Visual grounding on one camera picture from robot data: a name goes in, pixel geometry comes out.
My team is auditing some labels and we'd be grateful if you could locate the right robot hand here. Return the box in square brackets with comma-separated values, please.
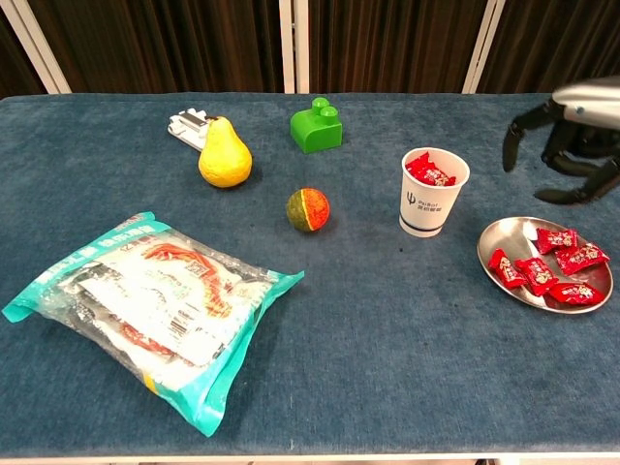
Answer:
[502, 75, 620, 205]

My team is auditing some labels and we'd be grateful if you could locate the red candy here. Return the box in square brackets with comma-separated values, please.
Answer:
[513, 257, 559, 296]
[405, 150, 433, 176]
[554, 242, 611, 276]
[487, 247, 528, 291]
[417, 164, 457, 188]
[535, 227, 580, 256]
[547, 282, 605, 306]

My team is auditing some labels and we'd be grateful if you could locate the round metal plate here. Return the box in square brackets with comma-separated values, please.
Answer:
[476, 216, 615, 315]

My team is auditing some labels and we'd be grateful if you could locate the white paper cup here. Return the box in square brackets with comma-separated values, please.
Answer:
[398, 147, 472, 238]

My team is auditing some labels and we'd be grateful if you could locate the dark pleated curtain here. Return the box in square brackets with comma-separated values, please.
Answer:
[28, 0, 285, 94]
[0, 14, 47, 98]
[308, 0, 488, 94]
[479, 0, 620, 94]

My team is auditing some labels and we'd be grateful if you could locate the green toy brick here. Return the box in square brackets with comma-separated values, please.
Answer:
[289, 96, 344, 155]

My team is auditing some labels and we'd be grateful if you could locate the orange green ball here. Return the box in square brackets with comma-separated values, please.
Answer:
[285, 187, 331, 233]

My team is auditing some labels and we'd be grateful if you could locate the blue table cloth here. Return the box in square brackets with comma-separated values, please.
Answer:
[0, 91, 620, 459]

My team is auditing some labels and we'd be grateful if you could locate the yellow toy pear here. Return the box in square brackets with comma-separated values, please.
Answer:
[197, 114, 254, 189]

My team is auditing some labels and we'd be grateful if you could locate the white plastic clip device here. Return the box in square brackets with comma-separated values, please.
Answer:
[167, 108, 219, 152]

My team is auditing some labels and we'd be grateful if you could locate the teal clear snack bag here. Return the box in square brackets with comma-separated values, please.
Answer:
[1, 210, 305, 439]

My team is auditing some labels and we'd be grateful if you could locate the white frame post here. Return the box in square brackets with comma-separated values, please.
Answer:
[293, 0, 311, 94]
[462, 0, 508, 94]
[278, 0, 295, 94]
[0, 0, 73, 94]

